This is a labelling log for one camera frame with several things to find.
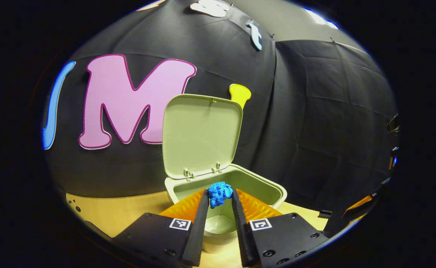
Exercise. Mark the black backdrop cloth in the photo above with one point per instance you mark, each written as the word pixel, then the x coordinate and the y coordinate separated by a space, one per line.
pixel 315 111

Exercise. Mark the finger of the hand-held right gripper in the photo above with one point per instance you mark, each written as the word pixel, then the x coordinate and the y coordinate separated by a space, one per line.
pixel 325 214
pixel 354 214

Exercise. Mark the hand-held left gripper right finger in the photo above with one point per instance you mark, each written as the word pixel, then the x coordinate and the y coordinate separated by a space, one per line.
pixel 242 238

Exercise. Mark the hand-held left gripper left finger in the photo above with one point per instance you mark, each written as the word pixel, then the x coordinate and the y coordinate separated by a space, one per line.
pixel 197 238

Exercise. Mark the blue paper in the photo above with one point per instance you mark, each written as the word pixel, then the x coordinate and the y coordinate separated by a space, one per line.
pixel 220 193

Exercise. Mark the wooden desktop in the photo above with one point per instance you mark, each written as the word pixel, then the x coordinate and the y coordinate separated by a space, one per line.
pixel 128 209

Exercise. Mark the pale green desktop garbage bin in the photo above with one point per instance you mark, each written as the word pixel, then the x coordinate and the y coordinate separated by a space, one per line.
pixel 203 134

